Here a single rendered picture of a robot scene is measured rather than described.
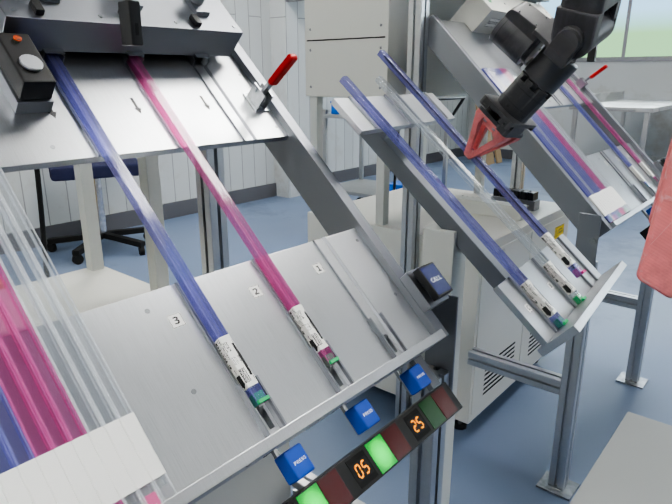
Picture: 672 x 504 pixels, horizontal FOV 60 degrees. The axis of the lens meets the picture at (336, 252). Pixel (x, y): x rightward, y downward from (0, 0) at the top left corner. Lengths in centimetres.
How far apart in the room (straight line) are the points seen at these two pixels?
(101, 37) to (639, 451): 87
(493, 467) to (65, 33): 151
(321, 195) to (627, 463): 54
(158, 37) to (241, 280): 37
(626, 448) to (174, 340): 59
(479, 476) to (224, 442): 126
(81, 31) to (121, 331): 39
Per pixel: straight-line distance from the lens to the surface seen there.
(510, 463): 184
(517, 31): 93
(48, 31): 80
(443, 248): 101
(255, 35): 522
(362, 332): 74
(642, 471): 85
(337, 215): 87
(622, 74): 770
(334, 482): 65
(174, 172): 470
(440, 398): 79
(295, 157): 91
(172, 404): 58
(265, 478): 114
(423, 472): 97
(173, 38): 89
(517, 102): 93
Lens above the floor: 107
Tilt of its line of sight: 17 degrees down
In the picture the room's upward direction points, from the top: straight up
